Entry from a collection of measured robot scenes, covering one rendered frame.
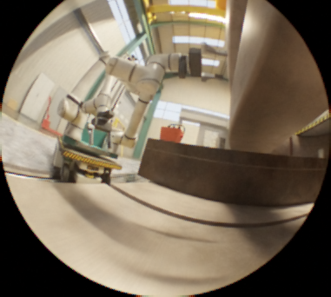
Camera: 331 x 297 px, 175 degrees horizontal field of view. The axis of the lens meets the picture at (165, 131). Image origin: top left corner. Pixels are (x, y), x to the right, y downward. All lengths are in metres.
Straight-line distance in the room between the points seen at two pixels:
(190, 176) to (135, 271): 0.72
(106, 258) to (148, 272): 0.07
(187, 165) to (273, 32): 0.87
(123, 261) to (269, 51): 0.59
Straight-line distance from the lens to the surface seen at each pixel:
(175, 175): 0.86
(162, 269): 0.23
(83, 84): 1.02
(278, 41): 0.42
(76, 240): 0.24
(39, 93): 5.88
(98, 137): 1.32
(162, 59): 0.50
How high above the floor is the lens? 0.50
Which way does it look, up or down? 16 degrees up
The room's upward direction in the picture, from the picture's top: 16 degrees clockwise
